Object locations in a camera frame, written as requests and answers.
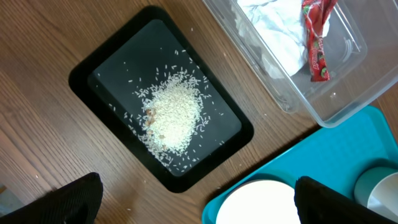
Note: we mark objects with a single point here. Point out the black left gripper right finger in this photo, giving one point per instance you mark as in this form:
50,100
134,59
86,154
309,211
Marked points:
319,204

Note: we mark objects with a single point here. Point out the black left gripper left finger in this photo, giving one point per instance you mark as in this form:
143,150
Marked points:
75,203

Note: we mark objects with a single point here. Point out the pink bowl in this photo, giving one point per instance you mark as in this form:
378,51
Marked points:
259,201

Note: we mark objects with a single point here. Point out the pile of rice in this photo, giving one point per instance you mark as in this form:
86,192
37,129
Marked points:
161,97

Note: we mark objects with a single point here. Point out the white napkin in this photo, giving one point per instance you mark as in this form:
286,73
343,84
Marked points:
281,26

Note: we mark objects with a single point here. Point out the red snack wrapper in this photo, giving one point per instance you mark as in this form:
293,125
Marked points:
315,14

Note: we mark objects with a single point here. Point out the teal plastic tray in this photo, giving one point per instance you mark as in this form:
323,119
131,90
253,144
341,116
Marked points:
335,157

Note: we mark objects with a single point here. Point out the grey small bowl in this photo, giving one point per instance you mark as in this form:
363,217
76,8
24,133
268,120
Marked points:
368,180

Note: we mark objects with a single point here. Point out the white paper cup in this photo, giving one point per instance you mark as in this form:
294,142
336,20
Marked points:
383,198

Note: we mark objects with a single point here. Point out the black rectangular tray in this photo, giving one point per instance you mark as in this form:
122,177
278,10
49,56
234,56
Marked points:
153,28

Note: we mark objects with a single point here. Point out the clear plastic bin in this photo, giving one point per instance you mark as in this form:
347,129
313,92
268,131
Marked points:
360,51

